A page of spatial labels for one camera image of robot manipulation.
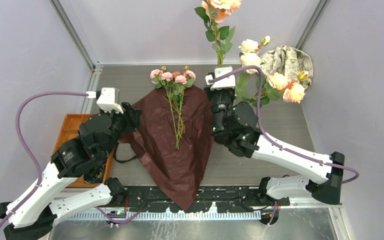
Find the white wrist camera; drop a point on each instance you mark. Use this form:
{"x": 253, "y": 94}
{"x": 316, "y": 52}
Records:
{"x": 214, "y": 81}
{"x": 106, "y": 99}

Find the orange wooden compartment tray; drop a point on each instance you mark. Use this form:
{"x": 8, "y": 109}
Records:
{"x": 86, "y": 141}

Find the black gold-lettered ribbon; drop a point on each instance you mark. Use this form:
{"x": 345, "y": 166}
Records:
{"x": 123, "y": 154}

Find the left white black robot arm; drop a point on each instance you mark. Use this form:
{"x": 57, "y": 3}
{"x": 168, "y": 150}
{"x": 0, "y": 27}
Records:
{"x": 37, "y": 211}

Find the cream patterned cloth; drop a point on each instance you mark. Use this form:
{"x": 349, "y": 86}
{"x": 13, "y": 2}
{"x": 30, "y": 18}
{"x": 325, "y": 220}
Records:
{"x": 291, "y": 62}

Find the cream peach rose stem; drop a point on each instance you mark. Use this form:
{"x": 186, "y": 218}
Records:
{"x": 274, "y": 87}

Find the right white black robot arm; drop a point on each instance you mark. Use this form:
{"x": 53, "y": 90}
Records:
{"x": 319, "y": 176}

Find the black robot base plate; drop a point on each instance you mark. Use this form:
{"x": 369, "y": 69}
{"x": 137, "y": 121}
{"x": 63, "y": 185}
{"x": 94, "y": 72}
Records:
{"x": 227, "y": 199}

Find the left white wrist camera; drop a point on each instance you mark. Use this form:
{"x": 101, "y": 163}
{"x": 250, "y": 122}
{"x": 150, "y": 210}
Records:
{"x": 106, "y": 99}

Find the pink rose stem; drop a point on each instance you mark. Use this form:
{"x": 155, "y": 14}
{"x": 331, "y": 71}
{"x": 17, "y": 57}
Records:
{"x": 175, "y": 85}

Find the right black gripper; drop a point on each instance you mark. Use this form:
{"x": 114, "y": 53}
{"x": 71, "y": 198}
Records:
{"x": 210, "y": 92}

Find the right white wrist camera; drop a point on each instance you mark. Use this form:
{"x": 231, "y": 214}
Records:
{"x": 214, "y": 81}

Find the peach orange rose stem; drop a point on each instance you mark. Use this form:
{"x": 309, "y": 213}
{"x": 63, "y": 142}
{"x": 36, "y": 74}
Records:
{"x": 213, "y": 13}

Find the rolled green patterned necktie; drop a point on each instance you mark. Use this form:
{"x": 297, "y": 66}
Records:
{"x": 95, "y": 175}

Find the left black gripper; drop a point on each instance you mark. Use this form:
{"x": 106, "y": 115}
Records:
{"x": 132, "y": 116}

